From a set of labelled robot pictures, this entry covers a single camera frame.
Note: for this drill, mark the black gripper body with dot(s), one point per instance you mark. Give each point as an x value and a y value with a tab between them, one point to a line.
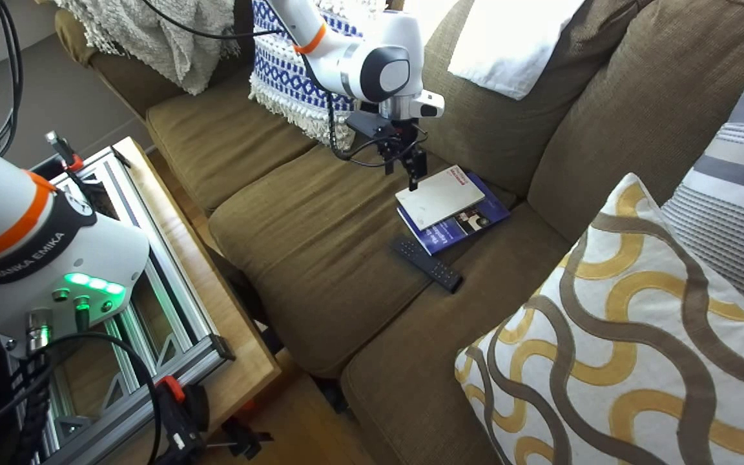
405	143

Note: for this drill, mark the blue white fringed pillow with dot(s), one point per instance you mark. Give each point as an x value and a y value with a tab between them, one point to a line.
291	73

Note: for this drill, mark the aluminium profile frame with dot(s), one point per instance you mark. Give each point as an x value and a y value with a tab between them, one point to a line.
170	318

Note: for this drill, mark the blue guidebook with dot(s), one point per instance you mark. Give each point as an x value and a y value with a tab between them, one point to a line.
477	223

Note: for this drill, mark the cream knitted blanket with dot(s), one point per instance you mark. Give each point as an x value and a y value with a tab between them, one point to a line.
166	35

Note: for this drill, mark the wooden table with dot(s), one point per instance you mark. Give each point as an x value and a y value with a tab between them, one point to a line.
233	345

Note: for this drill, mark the white book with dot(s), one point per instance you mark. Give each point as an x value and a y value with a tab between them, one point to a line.
440	197

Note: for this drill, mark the black orange clamp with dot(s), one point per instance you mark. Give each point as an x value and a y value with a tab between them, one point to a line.
185	416

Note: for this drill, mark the brown fabric sofa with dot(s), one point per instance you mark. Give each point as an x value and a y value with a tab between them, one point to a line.
322	241

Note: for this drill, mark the grey striped pillow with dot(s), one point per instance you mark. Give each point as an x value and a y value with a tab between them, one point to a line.
743	197

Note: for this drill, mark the yellow brown wave pillow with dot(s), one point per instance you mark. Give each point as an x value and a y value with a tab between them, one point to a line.
640	362

